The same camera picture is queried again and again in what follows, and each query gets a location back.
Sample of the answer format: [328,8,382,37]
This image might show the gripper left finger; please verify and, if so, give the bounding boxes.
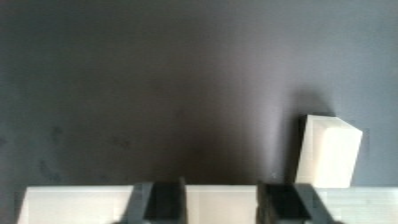
[120,178,188,224]

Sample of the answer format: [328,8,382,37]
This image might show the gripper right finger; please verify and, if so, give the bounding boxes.
[256,182,332,224]

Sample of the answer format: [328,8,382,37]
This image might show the white cabinet body box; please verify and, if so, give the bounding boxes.
[16,185,398,224]

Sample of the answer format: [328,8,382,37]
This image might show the white U-shaped boundary frame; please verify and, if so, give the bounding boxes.
[295,115,362,188]

